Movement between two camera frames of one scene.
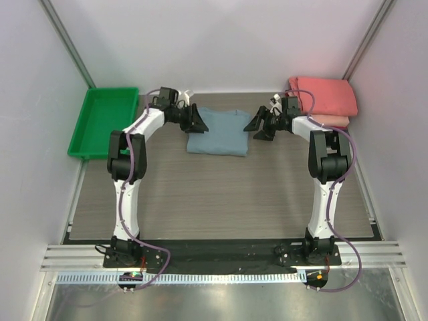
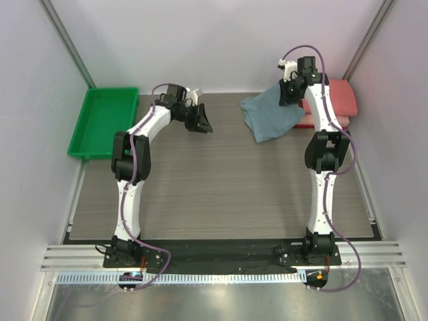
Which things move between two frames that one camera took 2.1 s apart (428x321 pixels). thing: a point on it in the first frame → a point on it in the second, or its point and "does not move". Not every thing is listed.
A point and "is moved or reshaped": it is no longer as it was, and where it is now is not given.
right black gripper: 271,121 → 288,92
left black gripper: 193,116 does not move
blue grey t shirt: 227,132 is moved or reshaped
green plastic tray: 105,110 does not move
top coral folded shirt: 332,96 does not move
